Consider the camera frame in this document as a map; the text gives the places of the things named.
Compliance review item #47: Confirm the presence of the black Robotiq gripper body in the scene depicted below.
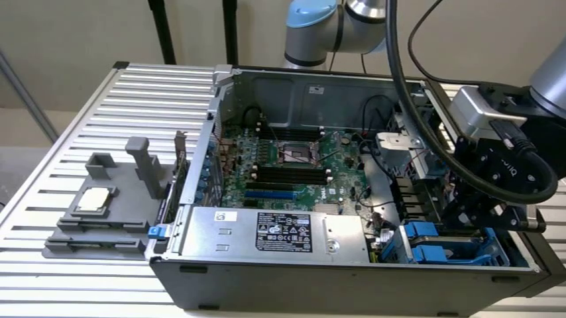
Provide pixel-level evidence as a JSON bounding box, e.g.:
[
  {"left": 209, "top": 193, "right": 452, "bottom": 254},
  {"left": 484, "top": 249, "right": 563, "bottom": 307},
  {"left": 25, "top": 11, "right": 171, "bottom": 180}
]
[{"left": 450, "top": 134, "right": 560, "bottom": 205}]

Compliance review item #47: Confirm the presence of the blue disk bay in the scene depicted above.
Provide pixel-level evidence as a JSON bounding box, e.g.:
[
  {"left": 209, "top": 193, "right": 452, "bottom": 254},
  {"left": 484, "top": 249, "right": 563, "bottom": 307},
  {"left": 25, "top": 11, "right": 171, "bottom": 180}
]
[{"left": 382, "top": 221, "right": 512, "bottom": 266}]

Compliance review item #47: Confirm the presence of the blue disk carrier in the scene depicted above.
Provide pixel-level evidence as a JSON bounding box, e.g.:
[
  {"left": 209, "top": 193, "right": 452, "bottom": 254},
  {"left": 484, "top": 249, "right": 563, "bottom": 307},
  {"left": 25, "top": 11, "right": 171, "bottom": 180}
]
[
  {"left": 414, "top": 244, "right": 450, "bottom": 265},
  {"left": 404, "top": 221, "right": 445, "bottom": 242}
]

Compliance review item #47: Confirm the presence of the black RAM slot bank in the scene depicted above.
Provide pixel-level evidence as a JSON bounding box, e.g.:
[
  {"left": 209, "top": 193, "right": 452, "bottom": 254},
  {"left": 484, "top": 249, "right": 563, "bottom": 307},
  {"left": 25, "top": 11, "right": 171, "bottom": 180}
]
[
  {"left": 254, "top": 164, "right": 333, "bottom": 184},
  {"left": 257, "top": 126, "right": 324, "bottom": 142}
]

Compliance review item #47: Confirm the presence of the blue expansion slot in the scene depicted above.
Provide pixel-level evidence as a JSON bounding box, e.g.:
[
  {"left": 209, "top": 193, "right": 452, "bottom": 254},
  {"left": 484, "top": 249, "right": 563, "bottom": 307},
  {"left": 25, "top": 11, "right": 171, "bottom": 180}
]
[{"left": 244, "top": 189, "right": 296, "bottom": 200}]

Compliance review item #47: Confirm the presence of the black expansion slot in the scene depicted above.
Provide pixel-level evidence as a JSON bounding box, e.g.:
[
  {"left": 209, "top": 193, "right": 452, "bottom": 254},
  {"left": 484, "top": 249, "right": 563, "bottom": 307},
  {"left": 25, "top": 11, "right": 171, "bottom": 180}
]
[{"left": 245, "top": 181, "right": 297, "bottom": 193}]

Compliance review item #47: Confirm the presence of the silver drive cage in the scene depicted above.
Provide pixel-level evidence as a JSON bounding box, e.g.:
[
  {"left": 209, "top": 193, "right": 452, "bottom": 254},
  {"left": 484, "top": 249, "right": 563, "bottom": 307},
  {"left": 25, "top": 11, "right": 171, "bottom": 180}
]
[{"left": 374, "top": 131, "right": 428, "bottom": 178}]

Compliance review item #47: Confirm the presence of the silver chipset heatsink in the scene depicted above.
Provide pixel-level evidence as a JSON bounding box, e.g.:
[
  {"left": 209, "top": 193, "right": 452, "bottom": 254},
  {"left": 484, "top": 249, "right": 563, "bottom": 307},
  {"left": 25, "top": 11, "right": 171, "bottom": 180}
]
[{"left": 314, "top": 203, "right": 348, "bottom": 215}]

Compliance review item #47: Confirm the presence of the green motherboard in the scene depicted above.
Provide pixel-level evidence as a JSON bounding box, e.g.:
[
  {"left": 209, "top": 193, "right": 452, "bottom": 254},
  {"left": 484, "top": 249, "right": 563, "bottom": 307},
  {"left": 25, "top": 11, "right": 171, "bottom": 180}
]
[{"left": 215, "top": 127, "right": 388, "bottom": 221}]

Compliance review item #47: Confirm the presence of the black open PC case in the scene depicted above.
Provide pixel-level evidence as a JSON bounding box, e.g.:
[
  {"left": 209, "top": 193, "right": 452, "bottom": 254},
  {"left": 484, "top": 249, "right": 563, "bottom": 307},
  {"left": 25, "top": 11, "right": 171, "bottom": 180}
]
[{"left": 147, "top": 64, "right": 555, "bottom": 311}]

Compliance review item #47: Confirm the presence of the CPU socket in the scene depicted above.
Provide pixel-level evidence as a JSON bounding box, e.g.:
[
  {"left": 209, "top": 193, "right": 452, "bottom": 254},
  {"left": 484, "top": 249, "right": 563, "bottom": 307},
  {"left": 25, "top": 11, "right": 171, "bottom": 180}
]
[{"left": 273, "top": 140, "right": 321, "bottom": 167}]

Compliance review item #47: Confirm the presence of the silver power supply unit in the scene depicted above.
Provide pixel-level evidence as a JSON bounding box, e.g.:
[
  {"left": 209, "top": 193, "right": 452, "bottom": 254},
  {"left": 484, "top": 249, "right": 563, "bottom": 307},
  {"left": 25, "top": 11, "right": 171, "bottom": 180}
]
[{"left": 178, "top": 206, "right": 372, "bottom": 264}]

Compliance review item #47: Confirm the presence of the graphics card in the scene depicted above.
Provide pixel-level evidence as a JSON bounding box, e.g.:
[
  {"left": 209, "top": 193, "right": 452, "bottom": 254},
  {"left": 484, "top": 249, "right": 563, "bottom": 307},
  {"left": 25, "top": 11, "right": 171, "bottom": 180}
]
[{"left": 162, "top": 130, "right": 193, "bottom": 227}]

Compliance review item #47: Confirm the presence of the grey parts rack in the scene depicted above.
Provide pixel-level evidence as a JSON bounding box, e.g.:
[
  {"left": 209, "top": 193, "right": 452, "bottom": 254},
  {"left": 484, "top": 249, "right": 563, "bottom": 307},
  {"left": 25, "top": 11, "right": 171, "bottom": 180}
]
[{"left": 41, "top": 136, "right": 179, "bottom": 261}]

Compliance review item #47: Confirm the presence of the silver CPU chip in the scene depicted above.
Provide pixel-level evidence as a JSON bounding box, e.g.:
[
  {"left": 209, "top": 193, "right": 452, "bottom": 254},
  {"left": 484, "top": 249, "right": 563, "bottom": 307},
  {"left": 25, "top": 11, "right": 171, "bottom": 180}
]
[{"left": 77, "top": 186, "right": 115, "bottom": 210}]

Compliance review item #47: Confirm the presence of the green RAM stick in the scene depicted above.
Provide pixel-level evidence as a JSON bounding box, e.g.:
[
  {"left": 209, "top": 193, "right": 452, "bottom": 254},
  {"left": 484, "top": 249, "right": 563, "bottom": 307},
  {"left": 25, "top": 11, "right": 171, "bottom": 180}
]
[{"left": 65, "top": 242, "right": 118, "bottom": 250}]

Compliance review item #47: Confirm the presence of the grey metal pole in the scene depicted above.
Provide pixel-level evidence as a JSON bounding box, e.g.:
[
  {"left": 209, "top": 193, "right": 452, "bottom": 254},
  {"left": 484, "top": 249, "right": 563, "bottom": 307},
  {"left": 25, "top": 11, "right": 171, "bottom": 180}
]
[{"left": 0, "top": 48, "right": 61, "bottom": 144}]

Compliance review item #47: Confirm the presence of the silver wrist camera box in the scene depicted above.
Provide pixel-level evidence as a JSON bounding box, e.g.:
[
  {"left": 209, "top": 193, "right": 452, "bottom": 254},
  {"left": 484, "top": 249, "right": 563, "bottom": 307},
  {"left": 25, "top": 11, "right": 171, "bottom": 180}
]
[{"left": 448, "top": 85, "right": 531, "bottom": 140}]

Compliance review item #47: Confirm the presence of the thick black camera cable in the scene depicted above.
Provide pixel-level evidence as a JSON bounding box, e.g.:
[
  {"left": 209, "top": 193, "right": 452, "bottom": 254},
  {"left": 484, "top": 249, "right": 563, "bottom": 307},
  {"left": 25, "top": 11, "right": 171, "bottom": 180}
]
[{"left": 384, "top": 0, "right": 560, "bottom": 205}]

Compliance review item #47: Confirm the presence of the black internal wire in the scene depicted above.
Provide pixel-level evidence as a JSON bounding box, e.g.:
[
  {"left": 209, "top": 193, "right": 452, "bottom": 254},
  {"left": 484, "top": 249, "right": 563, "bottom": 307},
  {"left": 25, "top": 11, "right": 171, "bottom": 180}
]
[{"left": 361, "top": 93, "right": 401, "bottom": 134}]

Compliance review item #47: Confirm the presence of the thin black cable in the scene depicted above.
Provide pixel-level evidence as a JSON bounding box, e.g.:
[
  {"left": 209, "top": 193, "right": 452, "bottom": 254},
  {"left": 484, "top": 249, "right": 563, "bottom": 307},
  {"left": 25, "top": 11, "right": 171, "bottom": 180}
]
[{"left": 408, "top": 0, "right": 484, "bottom": 89}]

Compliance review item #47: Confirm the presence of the black vertical post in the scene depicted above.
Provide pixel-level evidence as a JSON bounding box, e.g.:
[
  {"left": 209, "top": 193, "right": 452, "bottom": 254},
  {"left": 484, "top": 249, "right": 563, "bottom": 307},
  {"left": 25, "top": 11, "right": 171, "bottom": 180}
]
[
  {"left": 149, "top": 0, "right": 179, "bottom": 66},
  {"left": 222, "top": 0, "right": 241, "bottom": 66}
]

